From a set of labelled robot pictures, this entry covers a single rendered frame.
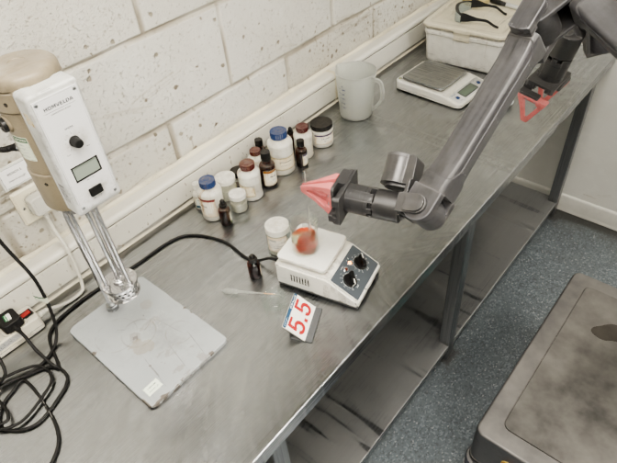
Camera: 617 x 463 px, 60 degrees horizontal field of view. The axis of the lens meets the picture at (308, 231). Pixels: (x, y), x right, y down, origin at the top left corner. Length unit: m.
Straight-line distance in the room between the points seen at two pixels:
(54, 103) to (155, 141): 0.63
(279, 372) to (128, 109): 0.69
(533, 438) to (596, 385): 0.24
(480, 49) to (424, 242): 0.90
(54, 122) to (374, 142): 1.05
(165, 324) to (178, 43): 0.66
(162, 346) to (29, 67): 0.61
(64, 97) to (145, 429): 0.61
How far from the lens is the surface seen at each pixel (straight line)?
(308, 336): 1.12
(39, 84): 0.81
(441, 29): 2.04
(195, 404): 1.09
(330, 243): 1.18
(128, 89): 1.33
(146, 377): 1.14
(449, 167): 0.96
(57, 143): 0.82
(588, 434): 1.55
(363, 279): 1.17
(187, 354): 1.14
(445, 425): 1.89
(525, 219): 2.47
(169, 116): 1.41
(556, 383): 1.60
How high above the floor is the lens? 1.66
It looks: 43 degrees down
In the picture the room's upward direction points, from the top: 6 degrees counter-clockwise
